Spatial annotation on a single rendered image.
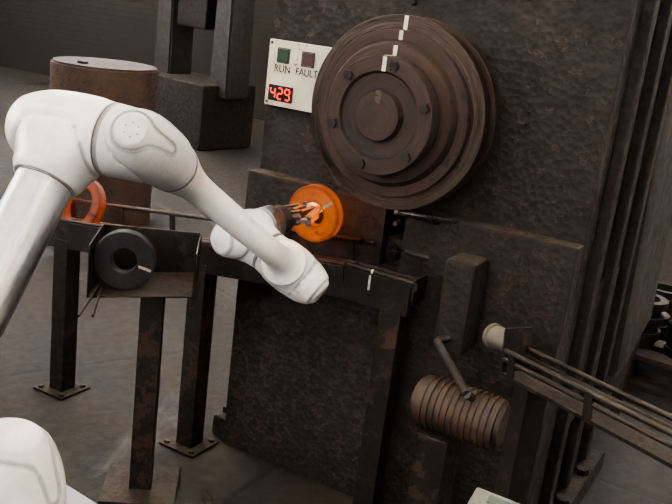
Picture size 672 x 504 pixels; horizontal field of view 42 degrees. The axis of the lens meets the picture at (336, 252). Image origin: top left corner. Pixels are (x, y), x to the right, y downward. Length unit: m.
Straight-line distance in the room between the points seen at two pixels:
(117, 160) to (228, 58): 6.03
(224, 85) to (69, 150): 6.03
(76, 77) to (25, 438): 3.64
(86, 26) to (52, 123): 9.90
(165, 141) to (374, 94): 0.71
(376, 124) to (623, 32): 0.59
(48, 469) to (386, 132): 1.13
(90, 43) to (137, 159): 9.94
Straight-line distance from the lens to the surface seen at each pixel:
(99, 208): 2.86
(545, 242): 2.16
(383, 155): 2.10
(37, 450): 1.33
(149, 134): 1.48
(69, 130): 1.56
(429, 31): 2.12
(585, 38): 2.16
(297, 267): 1.93
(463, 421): 2.05
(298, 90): 2.45
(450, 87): 2.07
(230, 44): 7.53
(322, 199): 2.29
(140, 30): 10.86
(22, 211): 1.53
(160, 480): 2.60
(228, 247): 1.98
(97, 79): 4.81
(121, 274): 2.28
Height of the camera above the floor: 1.36
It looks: 16 degrees down
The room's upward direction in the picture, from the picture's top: 7 degrees clockwise
